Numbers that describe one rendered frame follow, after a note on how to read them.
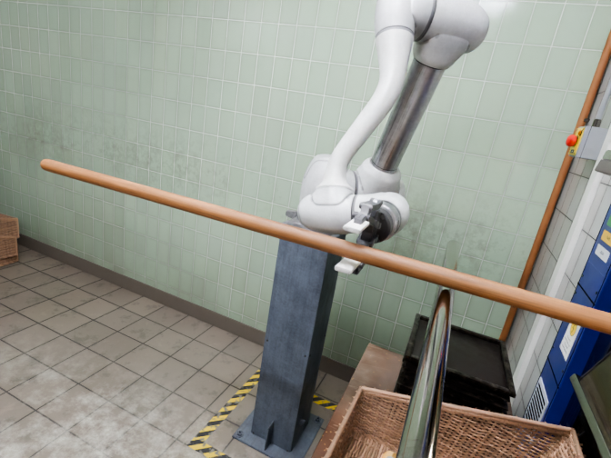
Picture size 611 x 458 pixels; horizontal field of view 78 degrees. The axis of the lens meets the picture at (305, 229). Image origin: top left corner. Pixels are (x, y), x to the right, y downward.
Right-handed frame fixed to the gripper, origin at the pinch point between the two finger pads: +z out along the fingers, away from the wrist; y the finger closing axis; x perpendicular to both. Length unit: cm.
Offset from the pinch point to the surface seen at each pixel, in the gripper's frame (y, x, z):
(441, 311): 2.4, -16.9, 9.3
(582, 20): -70, -40, -121
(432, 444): 2.7, -18.0, 34.6
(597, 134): -29, -50, -86
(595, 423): 25, -49, -13
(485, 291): 0.4, -22.5, 1.4
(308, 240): 0.6, 7.5, 1.7
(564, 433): 36, -49, -24
